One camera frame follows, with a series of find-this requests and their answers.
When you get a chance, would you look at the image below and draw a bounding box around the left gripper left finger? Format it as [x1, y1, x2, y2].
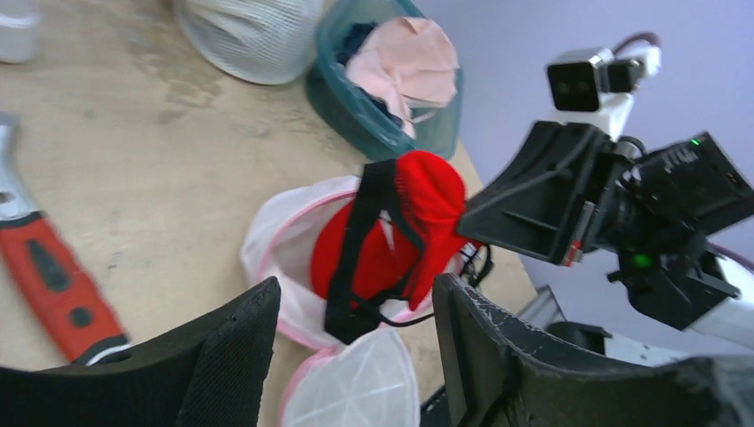
[1, 277, 281, 426]

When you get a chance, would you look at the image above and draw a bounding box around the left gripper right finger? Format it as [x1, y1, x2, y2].
[432, 274, 753, 426]

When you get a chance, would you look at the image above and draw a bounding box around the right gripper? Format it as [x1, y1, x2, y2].
[456, 121, 646, 266]

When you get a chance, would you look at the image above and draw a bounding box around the pink-trimmed mesh laundry bag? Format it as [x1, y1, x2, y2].
[240, 175, 421, 426]

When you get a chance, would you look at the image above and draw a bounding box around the red and black bra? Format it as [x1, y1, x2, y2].
[310, 150, 493, 344]

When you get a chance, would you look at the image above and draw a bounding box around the pale pink bra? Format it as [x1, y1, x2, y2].
[345, 16, 460, 138]

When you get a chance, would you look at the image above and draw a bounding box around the teal plastic bin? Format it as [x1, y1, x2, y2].
[304, 1, 464, 160]

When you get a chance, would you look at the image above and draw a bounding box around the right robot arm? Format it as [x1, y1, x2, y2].
[457, 121, 753, 346]

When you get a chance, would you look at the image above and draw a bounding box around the dark blue garment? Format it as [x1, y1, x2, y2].
[335, 21, 378, 66]

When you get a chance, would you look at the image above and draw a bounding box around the red-handled adjustable wrench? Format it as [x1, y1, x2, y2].
[1, 113, 132, 366]

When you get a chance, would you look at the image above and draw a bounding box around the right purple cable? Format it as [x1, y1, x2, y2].
[612, 30, 664, 55]

